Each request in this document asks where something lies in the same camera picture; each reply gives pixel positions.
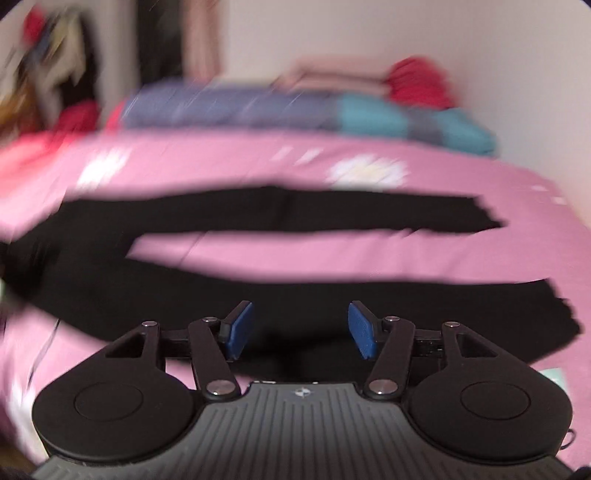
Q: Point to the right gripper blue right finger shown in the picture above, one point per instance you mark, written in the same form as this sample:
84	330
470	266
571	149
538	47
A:
388	342

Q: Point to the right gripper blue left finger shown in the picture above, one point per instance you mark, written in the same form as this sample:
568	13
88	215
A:
214	343

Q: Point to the black knit pants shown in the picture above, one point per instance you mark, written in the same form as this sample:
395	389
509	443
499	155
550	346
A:
74	265

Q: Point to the white paper label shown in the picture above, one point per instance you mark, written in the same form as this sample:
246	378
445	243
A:
557	376

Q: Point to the pink daisy bedsheet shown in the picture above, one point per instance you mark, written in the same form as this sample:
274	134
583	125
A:
542	237

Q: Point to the blue plaid folded quilt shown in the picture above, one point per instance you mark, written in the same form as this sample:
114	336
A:
175	105

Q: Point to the red folded clothes on quilt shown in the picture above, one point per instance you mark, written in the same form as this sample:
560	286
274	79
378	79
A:
420	82

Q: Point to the pink folded towels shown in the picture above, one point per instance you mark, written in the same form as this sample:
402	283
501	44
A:
336	73

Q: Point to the pink curtain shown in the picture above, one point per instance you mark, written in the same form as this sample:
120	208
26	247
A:
201	39

